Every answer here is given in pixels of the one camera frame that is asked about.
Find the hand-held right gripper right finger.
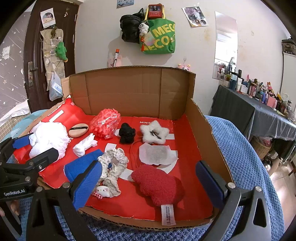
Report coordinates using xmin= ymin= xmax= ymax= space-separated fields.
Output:
xmin=195 ymin=160 xmax=271 ymax=241

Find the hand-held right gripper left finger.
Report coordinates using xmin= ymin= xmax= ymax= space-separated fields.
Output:
xmin=26 ymin=160 xmax=102 ymax=241

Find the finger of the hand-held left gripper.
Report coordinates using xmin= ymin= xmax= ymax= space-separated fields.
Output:
xmin=0 ymin=134 xmax=35 ymax=163
xmin=0 ymin=148 xmax=59 ymax=183

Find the blue cloth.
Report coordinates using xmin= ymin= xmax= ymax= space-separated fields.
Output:
xmin=64 ymin=149 xmax=104 ymax=183

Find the white mesh bath pouf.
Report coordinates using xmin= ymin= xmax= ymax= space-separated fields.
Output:
xmin=29 ymin=122 xmax=71 ymax=159

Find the white sock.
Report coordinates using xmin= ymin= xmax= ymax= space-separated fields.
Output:
xmin=73 ymin=133 xmax=97 ymax=157

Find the beige powder puff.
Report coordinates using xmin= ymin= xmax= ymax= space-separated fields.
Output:
xmin=68 ymin=123 xmax=89 ymax=138

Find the cream scrunchie with cat charm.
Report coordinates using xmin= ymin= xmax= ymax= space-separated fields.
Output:
xmin=91 ymin=148 xmax=129 ymax=199

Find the red heart plush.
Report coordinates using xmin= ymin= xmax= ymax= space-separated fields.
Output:
xmin=131 ymin=164 xmax=185 ymax=226

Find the white paper sachet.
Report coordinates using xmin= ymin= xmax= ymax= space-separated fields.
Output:
xmin=139 ymin=142 xmax=179 ymax=166

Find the red mesh bath pouf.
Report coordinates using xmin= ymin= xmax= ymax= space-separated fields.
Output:
xmin=89 ymin=108 xmax=121 ymax=139

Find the black scrunchie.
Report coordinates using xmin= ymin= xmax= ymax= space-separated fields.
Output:
xmin=119 ymin=123 xmax=136 ymax=144

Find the white fluffy star hair clip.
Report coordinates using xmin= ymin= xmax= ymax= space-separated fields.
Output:
xmin=140 ymin=120 xmax=170 ymax=143

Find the cardboard box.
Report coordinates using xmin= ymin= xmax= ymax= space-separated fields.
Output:
xmin=17 ymin=65 xmax=234 ymax=231

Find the person's left hand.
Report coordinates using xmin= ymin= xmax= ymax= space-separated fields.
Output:
xmin=0 ymin=200 xmax=21 ymax=217

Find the white plastic sheet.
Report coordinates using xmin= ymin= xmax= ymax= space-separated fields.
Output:
xmin=0 ymin=98 xmax=30 ymax=127

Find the light blue sheet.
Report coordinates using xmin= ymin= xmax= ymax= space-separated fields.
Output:
xmin=14 ymin=109 xmax=50 ymax=130

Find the blue knitted blanket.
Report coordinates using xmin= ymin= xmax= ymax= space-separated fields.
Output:
xmin=18 ymin=115 xmax=285 ymax=241

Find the wicker basket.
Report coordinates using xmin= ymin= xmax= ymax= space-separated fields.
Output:
xmin=250 ymin=136 xmax=272 ymax=160

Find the clear plastic bag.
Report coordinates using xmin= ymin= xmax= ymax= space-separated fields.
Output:
xmin=48 ymin=71 xmax=63 ymax=101

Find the table with grey cloth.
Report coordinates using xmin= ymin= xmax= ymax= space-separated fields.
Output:
xmin=209 ymin=85 xmax=296 ymax=160

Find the wooden chair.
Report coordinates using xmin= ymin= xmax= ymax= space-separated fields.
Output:
xmin=288 ymin=148 xmax=296 ymax=176

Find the beige hanging door organizer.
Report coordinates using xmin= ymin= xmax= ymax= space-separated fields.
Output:
xmin=40 ymin=28 xmax=65 ymax=81

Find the green plush toy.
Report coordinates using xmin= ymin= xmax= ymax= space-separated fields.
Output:
xmin=55 ymin=42 xmax=68 ymax=63

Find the row of cosmetic bottles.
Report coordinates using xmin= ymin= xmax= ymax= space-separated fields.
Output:
xmin=216 ymin=62 xmax=294 ymax=118

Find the dark brown door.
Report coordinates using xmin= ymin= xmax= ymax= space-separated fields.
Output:
xmin=24 ymin=0 xmax=79 ymax=114

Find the photo on door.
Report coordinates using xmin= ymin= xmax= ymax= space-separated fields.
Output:
xmin=40 ymin=8 xmax=56 ymax=29

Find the white wardrobe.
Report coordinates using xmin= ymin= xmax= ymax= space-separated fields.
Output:
xmin=280 ymin=52 xmax=296 ymax=98

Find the green tote bag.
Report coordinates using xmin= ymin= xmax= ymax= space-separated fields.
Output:
xmin=140 ymin=19 xmax=176 ymax=55

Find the black bag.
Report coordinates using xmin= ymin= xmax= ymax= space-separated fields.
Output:
xmin=120 ymin=8 xmax=145 ymax=43

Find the round pink charm with tassel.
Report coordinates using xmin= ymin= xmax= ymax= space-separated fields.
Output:
xmin=140 ymin=35 xmax=158 ymax=52

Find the dark patterned case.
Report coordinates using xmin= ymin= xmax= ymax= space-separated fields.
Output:
xmin=281 ymin=38 xmax=296 ymax=56

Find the red tin box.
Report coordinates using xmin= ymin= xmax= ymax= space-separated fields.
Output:
xmin=147 ymin=4 xmax=163 ymax=19

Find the thin red cord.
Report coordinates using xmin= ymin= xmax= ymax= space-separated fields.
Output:
xmin=129 ymin=137 xmax=144 ymax=171

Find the metal door handle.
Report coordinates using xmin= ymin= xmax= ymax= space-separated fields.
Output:
xmin=27 ymin=61 xmax=38 ymax=87

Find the wall mirror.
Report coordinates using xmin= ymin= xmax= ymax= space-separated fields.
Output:
xmin=212 ymin=11 xmax=238 ymax=80

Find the white plush keychain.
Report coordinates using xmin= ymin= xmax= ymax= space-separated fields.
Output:
xmin=138 ymin=21 xmax=149 ymax=36

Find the wall photo print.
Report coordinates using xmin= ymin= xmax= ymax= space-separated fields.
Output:
xmin=182 ymin=6 xmax=209 ymax=28

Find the blue wall sticker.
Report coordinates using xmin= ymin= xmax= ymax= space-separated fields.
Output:
xmin=116 ymin=0 xmax=134 ymax=8

